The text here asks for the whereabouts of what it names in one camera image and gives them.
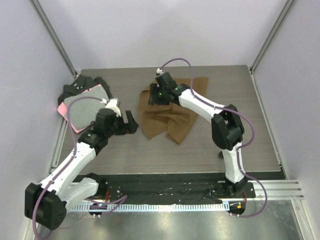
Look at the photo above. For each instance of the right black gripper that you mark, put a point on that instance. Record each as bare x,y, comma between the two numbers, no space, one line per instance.
155,98

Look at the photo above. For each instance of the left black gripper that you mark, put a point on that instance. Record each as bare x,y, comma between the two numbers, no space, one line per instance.
133,126

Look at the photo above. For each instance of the brown cloth napkin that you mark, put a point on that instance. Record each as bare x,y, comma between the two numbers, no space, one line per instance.
176,121

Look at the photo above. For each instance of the black spoon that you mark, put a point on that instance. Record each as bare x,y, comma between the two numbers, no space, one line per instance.
220,155

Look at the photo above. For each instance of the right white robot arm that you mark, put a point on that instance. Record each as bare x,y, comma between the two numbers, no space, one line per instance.
226,126

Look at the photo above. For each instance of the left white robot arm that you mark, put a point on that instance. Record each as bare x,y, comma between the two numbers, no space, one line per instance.
48,202

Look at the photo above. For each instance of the grey cloth napkin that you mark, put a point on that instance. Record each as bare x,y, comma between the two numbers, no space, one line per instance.
85,105

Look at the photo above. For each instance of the pink cloth napkin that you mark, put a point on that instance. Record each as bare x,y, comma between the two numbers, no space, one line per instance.
65,112

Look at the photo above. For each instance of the black cloth pile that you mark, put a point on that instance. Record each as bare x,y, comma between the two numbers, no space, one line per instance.
84,86

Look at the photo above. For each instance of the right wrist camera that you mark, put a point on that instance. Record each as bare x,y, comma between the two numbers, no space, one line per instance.
159,72

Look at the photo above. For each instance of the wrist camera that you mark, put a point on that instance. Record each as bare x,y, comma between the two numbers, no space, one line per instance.
113,104
159,72

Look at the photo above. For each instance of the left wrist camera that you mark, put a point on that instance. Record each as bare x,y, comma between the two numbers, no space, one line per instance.
113,104

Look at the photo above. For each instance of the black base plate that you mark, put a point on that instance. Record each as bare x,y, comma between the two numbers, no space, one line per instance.
173,188

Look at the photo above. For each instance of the white slotted cable duct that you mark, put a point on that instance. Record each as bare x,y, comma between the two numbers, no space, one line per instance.
139,208

